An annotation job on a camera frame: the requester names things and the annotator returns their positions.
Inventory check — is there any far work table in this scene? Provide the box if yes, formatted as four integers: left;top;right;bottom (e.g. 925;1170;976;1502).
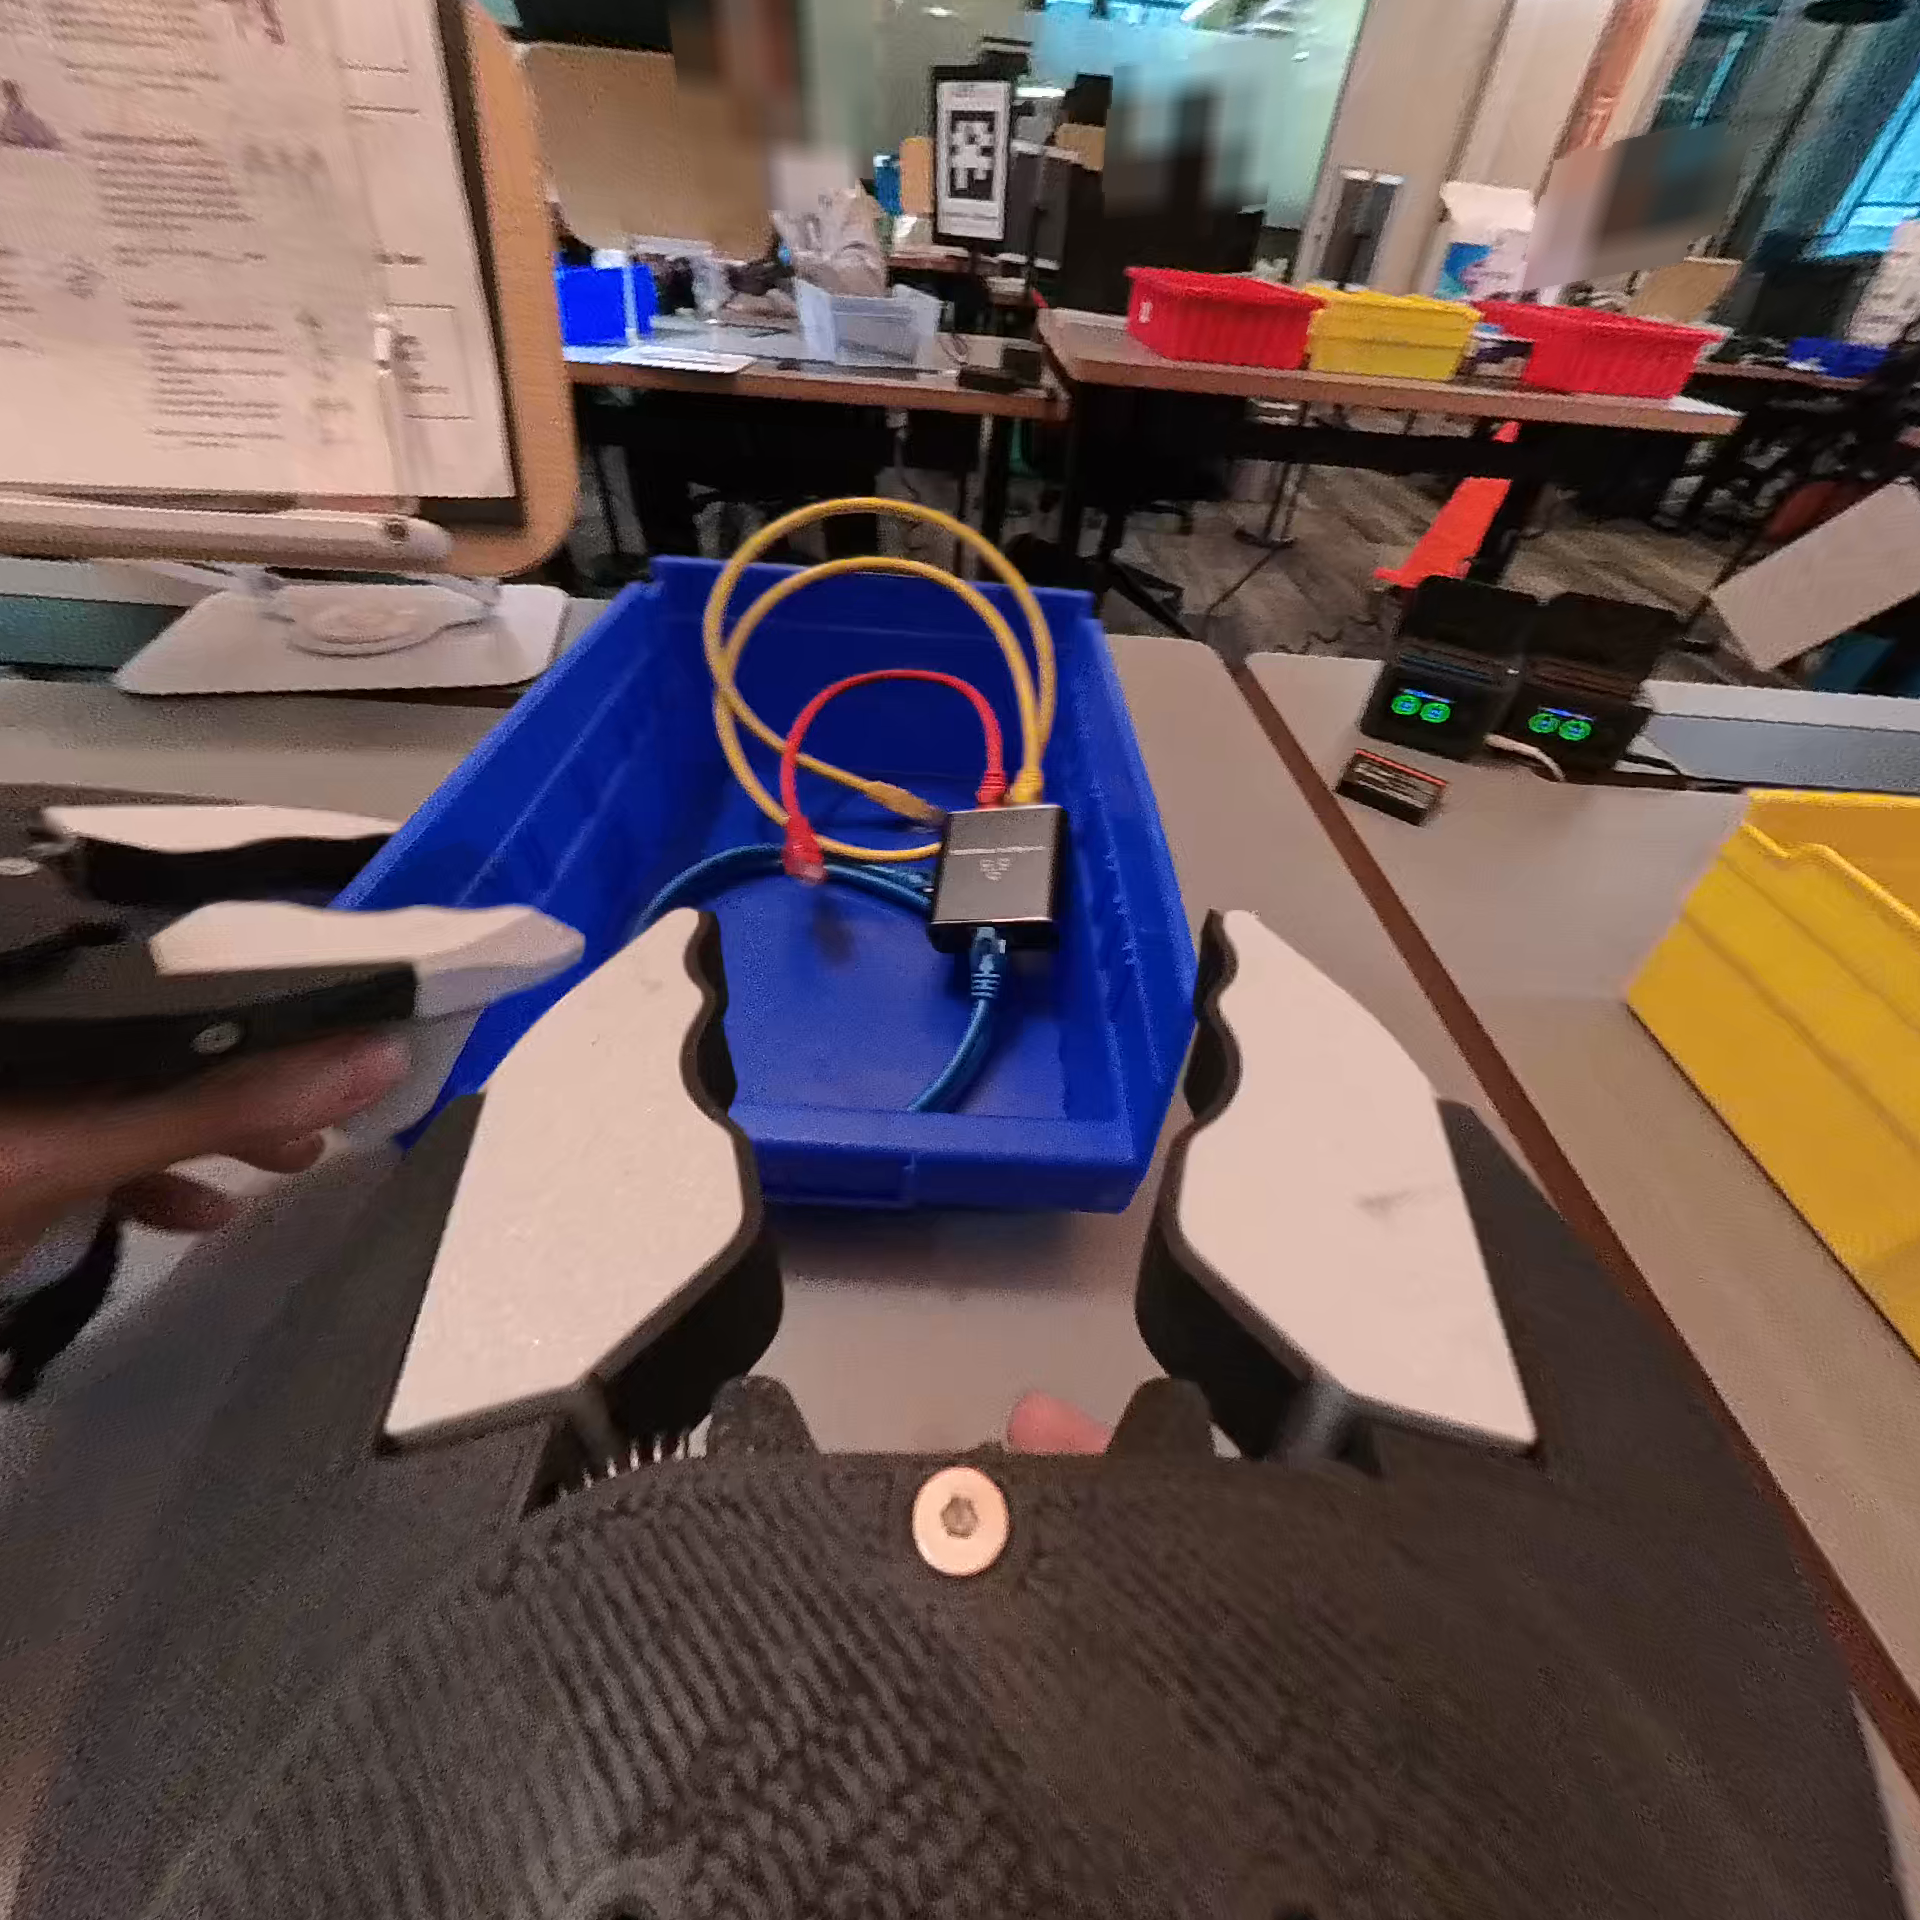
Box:
1039;307;1751;442
560;323;1071;424

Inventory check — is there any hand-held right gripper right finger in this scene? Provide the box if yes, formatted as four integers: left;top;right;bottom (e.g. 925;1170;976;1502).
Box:
1134;908;1542;1469

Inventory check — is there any red plastic bin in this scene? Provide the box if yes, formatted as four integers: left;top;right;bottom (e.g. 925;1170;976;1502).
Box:
1475;299;1717;398
1126;267;1330;367

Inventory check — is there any grey flat panel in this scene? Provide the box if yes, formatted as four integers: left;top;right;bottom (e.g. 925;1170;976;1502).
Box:
1711;479;1920;673

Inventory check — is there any printed instruction sheet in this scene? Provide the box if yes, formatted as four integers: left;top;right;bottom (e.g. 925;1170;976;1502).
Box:
0;0;518;504

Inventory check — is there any small yellow plastic bin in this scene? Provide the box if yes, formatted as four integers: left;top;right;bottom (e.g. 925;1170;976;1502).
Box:
1305;284;1486;377

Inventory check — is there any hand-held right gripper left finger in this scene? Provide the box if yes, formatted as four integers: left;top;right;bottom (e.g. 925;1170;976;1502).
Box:
382;904;785;1480

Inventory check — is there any instruction sheet on stand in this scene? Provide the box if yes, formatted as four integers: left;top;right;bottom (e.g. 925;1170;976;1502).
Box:
0;0;578;699

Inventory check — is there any small black red box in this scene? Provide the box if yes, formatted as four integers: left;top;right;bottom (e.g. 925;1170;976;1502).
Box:
1334;752;1449;825

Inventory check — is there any tan divider board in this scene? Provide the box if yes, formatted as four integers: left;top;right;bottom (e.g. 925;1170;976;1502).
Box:
515;42;779;260

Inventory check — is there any person's right hand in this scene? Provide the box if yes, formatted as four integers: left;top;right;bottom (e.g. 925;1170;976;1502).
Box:
1007;1390;1118;1459

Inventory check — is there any red ethernet cable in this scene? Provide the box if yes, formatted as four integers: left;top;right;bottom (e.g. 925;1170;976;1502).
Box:
777;668;1009;888

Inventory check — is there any grey desk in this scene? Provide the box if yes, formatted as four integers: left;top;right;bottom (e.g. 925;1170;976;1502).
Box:
0;636;1517;1455
1243;653;1920;1739

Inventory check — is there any blue ethernet cable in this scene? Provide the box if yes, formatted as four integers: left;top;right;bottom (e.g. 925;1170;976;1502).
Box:
638;843;1007;1112

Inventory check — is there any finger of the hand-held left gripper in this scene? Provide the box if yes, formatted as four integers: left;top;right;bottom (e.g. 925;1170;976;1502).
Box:
41;802;404;908
148;901;591;1029

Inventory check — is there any clear plastic container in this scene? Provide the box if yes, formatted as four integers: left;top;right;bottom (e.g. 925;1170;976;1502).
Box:
793;277;945;364

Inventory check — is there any black network splitter box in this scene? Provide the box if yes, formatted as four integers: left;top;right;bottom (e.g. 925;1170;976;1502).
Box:
926;807;1071;954

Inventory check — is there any black white tag board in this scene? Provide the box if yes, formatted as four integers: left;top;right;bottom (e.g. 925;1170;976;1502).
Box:
932;67;1016;241

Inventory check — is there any person's left hand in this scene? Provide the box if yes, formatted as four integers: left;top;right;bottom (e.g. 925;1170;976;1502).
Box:
0;1038;419;1281

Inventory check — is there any yellow ethernet cable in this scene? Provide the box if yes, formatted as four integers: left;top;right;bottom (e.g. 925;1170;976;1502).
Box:
702;498;1059;865

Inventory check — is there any small blue plastic bin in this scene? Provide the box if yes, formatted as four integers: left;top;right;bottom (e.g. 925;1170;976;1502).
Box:
554;258;661;346

